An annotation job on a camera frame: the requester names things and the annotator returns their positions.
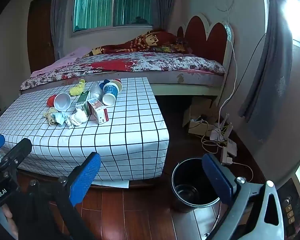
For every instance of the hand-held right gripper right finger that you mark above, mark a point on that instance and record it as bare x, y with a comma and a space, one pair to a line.
216, 177

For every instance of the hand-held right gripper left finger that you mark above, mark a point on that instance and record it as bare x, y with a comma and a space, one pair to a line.
86, 175

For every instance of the black trash bin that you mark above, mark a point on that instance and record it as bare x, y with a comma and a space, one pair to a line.
187, 172

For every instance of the green and white carton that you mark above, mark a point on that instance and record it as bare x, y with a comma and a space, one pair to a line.
82, 103

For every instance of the clear plastic bag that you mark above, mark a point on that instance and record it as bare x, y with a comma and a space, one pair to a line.
95, 90

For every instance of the person's left hand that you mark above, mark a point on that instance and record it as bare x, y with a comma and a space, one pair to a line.
10, 220

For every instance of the white power adapter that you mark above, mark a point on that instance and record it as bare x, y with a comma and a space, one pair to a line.
228, 150

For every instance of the pale yellow crumpled cloth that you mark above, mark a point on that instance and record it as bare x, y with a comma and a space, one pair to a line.
49, 116

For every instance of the light blue crumpled tissue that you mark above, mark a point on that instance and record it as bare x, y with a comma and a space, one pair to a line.
60, 117

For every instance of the crumpled white rags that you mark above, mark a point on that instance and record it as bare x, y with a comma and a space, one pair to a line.
77, 118

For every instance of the grid pattern tablecloth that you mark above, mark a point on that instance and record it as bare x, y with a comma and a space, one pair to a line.
130, 135

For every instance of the red and white carton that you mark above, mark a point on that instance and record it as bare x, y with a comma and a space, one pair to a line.
97, 111

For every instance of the red paper cup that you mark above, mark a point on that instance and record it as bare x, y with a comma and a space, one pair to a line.
62, 102
119, 85

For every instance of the cardboard box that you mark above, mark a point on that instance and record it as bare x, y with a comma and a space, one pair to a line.
198, 107

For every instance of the blue patterned paper cup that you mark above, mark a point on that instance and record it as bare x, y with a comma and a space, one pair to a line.
110, 92

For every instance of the blue crumpled cloth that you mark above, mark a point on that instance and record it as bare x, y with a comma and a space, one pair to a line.
105, 82

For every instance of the pink cloth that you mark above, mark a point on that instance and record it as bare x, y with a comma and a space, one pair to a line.
65, 60

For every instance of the brown wooden door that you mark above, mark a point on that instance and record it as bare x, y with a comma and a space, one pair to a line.
40, 30

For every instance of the floral quilt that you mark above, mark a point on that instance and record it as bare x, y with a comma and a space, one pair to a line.
165, 62

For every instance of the grey curtain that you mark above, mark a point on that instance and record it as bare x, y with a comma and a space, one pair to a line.
60, 17
160, 5

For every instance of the red padded headboard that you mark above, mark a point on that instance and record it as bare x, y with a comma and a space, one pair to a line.
202, 37

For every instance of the red printed blanket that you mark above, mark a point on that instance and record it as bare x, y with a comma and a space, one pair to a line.
145, 40

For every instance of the window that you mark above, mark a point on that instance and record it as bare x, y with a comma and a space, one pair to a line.
130, 7

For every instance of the white bed frame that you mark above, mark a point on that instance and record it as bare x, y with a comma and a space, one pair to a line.
190, 88

